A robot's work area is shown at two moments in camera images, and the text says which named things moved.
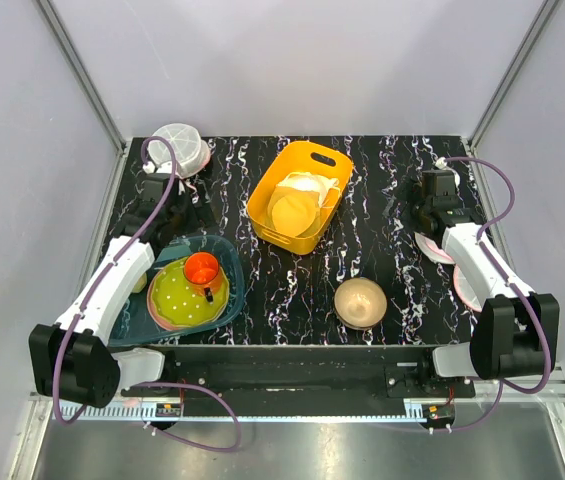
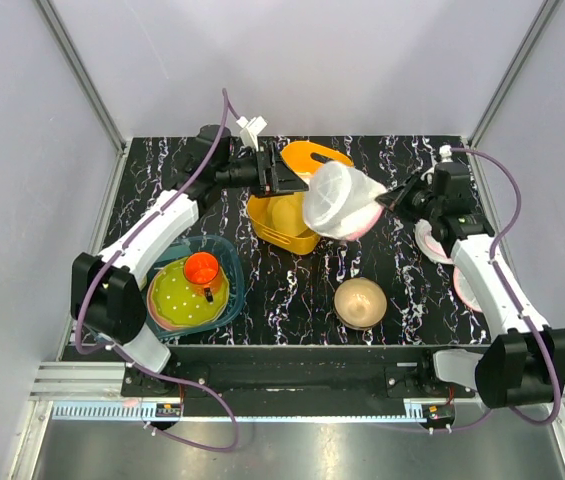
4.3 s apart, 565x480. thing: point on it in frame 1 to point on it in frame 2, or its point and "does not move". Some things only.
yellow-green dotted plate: (178, 304) does not move
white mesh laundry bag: (191, 150) to (341, 202)
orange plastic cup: (201, 270) does not move
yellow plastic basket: (298, 195) does not move
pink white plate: (432, 250) does not move
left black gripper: (199, 218) to (278, 179)
